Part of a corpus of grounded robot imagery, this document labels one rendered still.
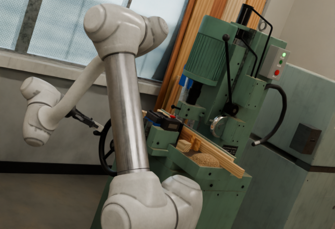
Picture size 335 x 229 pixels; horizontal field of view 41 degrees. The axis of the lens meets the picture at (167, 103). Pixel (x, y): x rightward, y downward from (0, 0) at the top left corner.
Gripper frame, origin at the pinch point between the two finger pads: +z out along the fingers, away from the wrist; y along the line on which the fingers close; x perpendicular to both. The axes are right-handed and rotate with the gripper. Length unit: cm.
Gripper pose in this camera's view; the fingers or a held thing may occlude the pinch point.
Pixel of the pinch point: (96, 125)
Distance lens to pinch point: 214.1
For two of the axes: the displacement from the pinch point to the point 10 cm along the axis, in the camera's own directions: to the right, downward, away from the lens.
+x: -5.7, 8.2, -0.4
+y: -5.6, -3.5, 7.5
